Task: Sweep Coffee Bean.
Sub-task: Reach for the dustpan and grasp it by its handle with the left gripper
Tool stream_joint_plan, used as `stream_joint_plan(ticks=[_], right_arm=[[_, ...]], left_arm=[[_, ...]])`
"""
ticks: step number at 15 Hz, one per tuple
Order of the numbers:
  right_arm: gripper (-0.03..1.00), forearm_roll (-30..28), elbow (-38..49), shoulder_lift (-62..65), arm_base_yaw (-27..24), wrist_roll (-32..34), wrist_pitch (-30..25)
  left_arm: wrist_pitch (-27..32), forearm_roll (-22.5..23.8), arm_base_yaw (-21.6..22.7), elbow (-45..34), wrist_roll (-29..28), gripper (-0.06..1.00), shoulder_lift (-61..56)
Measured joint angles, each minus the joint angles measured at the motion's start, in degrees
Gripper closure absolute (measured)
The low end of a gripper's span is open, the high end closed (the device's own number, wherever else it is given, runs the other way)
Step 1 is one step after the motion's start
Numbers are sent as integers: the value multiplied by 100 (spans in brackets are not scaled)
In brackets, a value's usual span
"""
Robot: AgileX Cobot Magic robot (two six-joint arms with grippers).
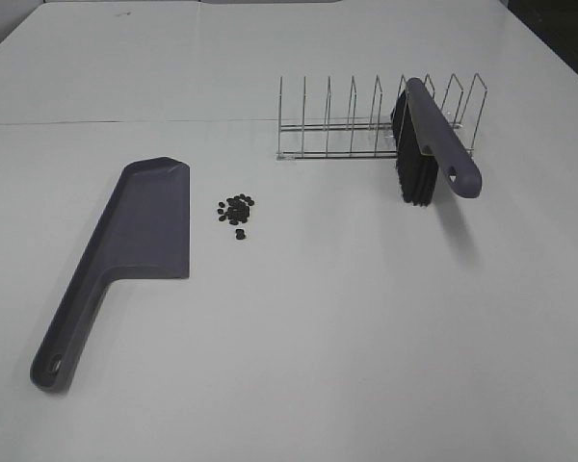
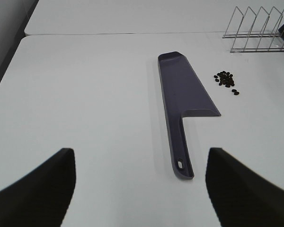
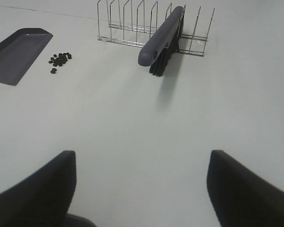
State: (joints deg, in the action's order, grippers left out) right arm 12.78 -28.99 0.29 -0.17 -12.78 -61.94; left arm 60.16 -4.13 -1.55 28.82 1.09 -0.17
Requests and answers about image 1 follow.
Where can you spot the purple brush black bristles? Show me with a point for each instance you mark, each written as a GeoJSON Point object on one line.
{"type": "Point", "coordinates": [427, 145]}

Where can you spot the chrome wire dish rack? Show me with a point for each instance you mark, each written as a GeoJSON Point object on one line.
{"type": "Point", "coordinates": [322, 125]}

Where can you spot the pile of coffee beans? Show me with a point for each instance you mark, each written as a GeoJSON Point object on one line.
{"type": "Point", "coordinates": [235, 209]}

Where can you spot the purple plastic dustpan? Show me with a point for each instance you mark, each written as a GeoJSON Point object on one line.
{"type": "Point", "coordinates": [142, 233]}

